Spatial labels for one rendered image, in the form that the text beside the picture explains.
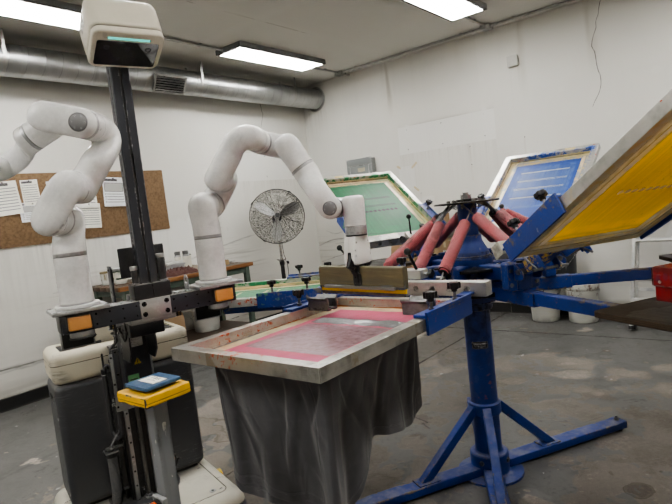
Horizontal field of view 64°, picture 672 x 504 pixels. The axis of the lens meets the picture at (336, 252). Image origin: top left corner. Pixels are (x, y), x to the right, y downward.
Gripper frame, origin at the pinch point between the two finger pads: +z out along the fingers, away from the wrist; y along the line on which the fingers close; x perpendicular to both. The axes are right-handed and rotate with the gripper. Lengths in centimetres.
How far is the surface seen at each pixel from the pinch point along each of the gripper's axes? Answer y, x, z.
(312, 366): 58, 27, 11
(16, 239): -33, -379, -25
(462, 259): -77, 1, 4
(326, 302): 1.0, -15.8, 8.6
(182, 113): -216, -381, -142
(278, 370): 58, 16, 13
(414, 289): -24.2, 6.2, 8.1
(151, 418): 77, -11, 22
